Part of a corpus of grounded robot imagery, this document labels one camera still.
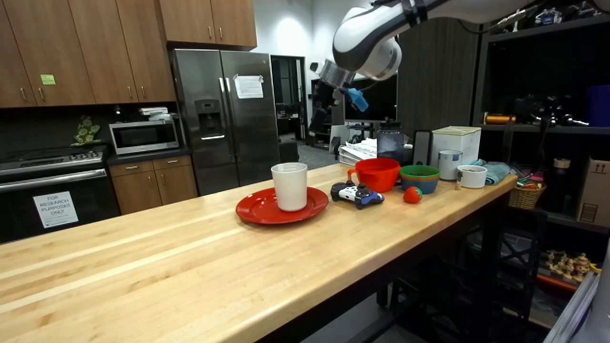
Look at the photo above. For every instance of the black flat monitor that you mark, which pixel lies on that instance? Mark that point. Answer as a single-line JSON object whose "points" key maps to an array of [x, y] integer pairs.
{"points": [[377, 101]]}

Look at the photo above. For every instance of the blue bowl with green rim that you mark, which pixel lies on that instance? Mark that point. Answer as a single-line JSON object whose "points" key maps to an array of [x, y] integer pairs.
{"points": [[419, 179]]}

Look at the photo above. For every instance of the wooden base cabinet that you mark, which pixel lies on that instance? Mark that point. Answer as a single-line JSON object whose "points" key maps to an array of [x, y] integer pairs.
{"points": [[152, 183]]}

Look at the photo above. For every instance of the wooden wall cabinets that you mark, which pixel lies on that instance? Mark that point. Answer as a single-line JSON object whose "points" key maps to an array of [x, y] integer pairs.
{"points": [[114, 49]]}

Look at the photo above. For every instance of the woven basket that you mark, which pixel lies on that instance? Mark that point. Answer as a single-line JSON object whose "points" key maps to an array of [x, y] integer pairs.
{"points": [[526, 198]]}

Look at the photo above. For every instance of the black upright speaker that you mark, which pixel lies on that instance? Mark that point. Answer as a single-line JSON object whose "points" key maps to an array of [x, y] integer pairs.
{"points": [[421, 147]]}

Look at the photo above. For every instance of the white cloth on microwave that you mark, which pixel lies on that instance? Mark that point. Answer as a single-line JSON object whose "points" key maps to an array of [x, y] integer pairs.
{"points": [[154, 112]]}

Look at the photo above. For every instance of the pile of wooden pieces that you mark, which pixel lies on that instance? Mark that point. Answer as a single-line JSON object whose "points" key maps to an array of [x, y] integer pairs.
{"points": [[568, 267]]}

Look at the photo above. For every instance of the red and green ball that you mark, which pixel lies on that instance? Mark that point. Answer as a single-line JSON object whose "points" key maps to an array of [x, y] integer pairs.
{"points": [[412, 194]]}

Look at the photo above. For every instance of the teal folded cloth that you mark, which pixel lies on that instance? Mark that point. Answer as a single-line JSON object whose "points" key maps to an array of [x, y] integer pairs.
{"points": [[497, 171]]}

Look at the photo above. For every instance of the brown cardboard box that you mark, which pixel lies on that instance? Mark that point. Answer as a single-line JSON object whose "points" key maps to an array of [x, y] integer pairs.
{"points": [[595, 192]]}

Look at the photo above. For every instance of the white paper on fridge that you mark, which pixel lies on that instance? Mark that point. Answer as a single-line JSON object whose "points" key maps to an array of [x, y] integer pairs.
{"points": [[248, 86]]}

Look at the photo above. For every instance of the stainless steel microwave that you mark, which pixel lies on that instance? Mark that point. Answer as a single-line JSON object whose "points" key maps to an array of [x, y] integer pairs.
{"points": [[143, 135]]}

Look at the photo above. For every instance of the white sign on oven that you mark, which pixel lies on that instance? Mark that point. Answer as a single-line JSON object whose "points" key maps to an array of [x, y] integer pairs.
{"points": [[55, 209]]}

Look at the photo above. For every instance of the black built-in oven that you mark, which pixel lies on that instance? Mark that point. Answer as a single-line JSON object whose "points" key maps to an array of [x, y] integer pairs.
{"points": [[49, 183]]}

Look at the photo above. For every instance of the purple box on shelf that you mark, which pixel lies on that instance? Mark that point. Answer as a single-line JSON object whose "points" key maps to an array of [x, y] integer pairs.
{"points": [[598, 105]]}

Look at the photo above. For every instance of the wooden table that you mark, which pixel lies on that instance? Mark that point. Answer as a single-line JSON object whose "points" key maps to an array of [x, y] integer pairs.
{"points": [[444, 253]]}

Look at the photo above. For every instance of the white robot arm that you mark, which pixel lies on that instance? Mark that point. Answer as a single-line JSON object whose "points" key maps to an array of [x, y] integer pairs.
{"points": [[368, 38]]}

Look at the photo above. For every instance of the stainless steel fridge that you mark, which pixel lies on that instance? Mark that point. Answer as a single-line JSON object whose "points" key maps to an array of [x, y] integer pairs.
{"points": [[221, 126]]}

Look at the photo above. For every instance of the dark shelving unit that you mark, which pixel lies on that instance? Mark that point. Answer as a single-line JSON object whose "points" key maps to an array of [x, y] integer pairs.
{"points": [[539, 76]]}

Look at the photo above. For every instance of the white square box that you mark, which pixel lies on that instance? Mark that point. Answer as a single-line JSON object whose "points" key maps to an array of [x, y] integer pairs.
{"points": [[457, 139]]}

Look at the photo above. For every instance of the green potted plant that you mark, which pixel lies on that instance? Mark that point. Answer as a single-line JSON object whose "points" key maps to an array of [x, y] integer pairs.
{"points": [[86, 131]]}

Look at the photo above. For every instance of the small green sticky note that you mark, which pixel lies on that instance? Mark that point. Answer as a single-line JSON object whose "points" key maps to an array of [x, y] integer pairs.
{"points": [[48, 78]]}

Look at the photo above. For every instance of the stack of white papers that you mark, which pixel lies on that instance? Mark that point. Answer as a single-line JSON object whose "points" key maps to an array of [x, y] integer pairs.
{"points": [[356, 152]]}

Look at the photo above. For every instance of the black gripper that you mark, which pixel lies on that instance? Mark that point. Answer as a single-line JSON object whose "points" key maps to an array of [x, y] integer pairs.
{"points": [[339, 95]]}

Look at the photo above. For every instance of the white translucent cylindrical container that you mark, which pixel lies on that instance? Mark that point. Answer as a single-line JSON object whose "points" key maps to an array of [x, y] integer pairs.
{"points": [[290, 187]]}

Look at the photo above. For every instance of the white cylindrical mug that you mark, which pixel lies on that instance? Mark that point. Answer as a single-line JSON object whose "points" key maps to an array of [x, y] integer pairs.
{"points": [[448, 164]]}

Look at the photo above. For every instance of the orange item on shelf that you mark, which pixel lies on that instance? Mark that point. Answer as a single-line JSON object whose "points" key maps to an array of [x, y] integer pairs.
{"points": [[497, 118]]}

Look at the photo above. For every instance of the red round plate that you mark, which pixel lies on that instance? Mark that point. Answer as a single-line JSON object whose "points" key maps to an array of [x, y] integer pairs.
{"points": [[259, 209]]}

